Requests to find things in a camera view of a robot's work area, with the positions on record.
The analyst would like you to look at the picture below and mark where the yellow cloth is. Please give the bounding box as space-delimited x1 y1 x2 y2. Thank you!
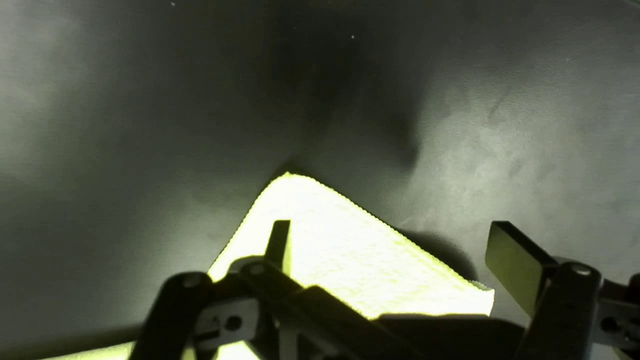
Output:
37 169 498 360

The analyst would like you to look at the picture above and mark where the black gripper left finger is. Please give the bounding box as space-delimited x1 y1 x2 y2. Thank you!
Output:
128 217 416 360

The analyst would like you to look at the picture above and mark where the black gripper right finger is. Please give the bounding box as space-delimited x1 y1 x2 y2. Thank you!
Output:
484 219 640 360

